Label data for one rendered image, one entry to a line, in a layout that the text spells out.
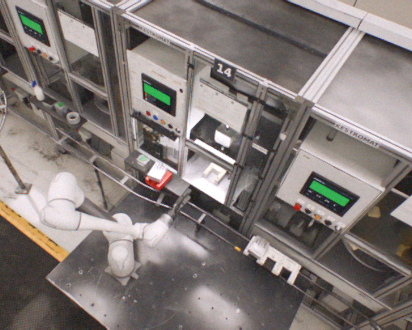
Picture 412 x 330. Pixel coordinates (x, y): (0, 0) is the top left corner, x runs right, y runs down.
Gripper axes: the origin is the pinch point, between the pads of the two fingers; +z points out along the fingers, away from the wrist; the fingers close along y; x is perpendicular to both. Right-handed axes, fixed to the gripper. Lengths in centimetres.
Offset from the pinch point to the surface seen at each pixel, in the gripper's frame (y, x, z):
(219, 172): -16.3, -2.7, 39.9
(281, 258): -24, -72, 11
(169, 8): 89, 52, 47
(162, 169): -8.0, 29.3, 11.6
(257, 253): -20, -57, 2
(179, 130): 30.7, 22.4, 20.1
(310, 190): 45, -63, 18
